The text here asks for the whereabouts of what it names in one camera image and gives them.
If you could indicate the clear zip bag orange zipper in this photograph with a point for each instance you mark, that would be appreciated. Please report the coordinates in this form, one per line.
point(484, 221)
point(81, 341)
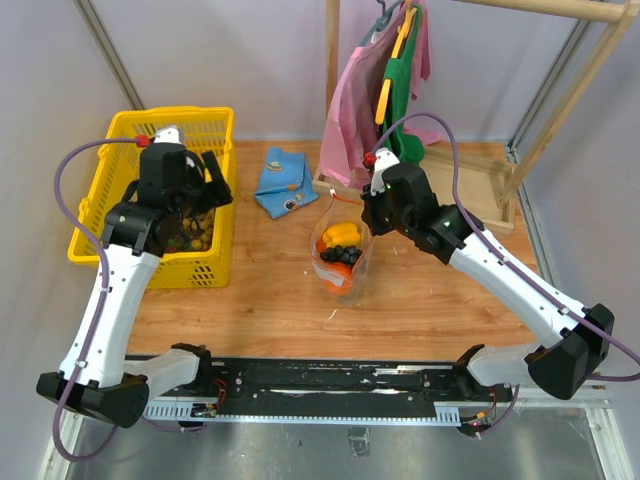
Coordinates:
point(341, 209)

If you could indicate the green grape bunch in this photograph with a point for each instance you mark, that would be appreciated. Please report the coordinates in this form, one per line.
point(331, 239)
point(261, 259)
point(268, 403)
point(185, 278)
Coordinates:
point(195, 234)

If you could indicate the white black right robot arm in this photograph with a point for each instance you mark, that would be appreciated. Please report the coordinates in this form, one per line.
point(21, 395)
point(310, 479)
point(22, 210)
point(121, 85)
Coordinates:
point(570, 339)

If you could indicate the yellow bell pepper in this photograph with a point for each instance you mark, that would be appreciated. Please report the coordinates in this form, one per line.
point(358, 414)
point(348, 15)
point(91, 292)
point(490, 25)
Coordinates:
point(343, 234)

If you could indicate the wooden clothes rack frame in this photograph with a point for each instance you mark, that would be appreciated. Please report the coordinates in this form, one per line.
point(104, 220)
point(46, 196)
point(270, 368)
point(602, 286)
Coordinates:
point(489, 59)

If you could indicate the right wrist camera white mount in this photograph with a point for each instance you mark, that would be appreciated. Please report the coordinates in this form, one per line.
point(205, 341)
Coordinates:
point(378, 163)

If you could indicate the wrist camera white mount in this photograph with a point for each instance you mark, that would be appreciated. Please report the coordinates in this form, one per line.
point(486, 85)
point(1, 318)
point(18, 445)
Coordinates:
point(167, 135)
point(378, 163)

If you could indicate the blue cartoon print cloth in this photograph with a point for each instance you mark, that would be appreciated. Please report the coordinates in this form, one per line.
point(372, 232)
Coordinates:
point(285, 183)

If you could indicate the grey clothes hanger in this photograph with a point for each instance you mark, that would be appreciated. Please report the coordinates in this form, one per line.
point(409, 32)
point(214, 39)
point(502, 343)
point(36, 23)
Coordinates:
point(382, 21)

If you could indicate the pink hanging shirt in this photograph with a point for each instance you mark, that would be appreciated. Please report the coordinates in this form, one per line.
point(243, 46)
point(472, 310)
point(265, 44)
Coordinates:
point(350, 129)

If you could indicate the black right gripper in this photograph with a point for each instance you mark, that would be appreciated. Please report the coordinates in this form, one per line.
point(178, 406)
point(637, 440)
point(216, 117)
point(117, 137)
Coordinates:
point(370, 203)

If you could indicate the yellow plastic basket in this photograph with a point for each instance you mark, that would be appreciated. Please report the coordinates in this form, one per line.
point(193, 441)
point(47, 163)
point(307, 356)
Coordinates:
point(105, 218)

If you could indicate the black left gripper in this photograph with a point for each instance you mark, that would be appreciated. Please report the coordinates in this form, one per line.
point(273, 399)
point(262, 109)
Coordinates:
point(217, 191)

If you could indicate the black grape bunch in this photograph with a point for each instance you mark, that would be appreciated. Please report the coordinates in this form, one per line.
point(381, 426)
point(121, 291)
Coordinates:
point(345, 255)

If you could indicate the green hanging shirt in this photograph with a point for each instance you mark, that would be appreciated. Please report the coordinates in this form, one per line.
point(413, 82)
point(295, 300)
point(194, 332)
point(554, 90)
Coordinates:
point(406, 146)

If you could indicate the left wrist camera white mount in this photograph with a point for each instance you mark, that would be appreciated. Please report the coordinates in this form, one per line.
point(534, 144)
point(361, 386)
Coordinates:
point(167, 135)

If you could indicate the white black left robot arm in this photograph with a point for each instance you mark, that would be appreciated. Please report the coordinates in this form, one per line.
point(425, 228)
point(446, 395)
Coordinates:
point(92, 379)

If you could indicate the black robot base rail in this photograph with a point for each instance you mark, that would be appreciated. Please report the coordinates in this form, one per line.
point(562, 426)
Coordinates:
point(333, 392)

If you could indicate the yellow clothes hanger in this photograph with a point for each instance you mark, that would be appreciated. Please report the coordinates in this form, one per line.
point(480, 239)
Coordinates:
point(395, 90)

